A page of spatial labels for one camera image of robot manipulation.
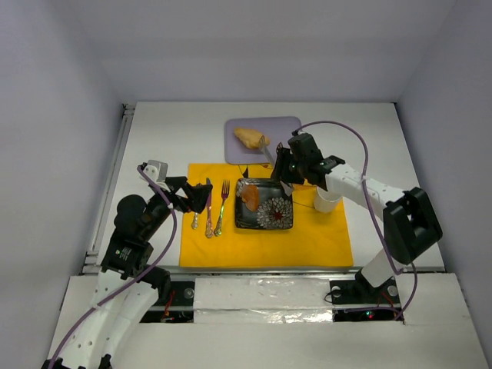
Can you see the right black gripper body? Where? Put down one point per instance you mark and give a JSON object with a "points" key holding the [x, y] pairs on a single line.
{"points": [[287, 165]]}

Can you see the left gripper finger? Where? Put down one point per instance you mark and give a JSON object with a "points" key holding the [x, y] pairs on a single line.
{"points": [[174, 184], [189, 196]]}

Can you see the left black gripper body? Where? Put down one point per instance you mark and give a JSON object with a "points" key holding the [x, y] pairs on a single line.
{"points": [[185, 194]]}

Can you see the steel serving tongs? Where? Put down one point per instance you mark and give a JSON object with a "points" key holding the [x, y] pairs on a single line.
{"points": [[263, 147]]}

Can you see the small brown bread piece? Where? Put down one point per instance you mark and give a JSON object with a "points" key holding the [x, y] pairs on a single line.
{"points": [[250, 197]]}

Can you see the large yellow bread piece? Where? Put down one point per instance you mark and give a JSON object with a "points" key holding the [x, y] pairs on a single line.
{"points": [[251, 138]]}

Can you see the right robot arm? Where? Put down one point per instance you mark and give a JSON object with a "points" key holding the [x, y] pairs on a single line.
{"points": [[405, 220]]}

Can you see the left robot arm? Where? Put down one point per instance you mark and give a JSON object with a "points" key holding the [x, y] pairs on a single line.
{"points": [[128, 285]]}

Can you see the iridescent spoon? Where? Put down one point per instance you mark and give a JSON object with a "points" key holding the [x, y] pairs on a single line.
{"points": [[195, 221]]}

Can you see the iridescent fork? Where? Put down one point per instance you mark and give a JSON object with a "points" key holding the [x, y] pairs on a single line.
{"points": [[225, 190]]}

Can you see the iridescent purple knife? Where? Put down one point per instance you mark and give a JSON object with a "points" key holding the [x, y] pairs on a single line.
{"points": [[209, 226]]}

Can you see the black floral square plate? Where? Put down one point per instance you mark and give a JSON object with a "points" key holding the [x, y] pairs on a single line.
{"points": [[275, 212]]}

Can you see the lilac plastic tray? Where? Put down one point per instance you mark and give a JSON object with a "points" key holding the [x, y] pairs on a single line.
{"points": [[276, 129]]}

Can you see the white mug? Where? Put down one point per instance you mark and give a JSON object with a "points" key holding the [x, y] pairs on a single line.
{"points": [[325, 201]]}

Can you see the foil covered front block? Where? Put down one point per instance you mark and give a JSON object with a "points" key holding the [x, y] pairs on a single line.
{"points": [[278, 300]]}

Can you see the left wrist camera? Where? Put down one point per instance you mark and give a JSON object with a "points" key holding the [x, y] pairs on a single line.
{"points": [[155, 170]]}

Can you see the aluminium front rail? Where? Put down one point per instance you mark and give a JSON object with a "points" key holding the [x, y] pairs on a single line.
{"points": [[256, 271]]}

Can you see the aluminium side rail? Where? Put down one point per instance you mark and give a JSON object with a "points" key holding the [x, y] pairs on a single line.
{"points": [[90, 262]]}

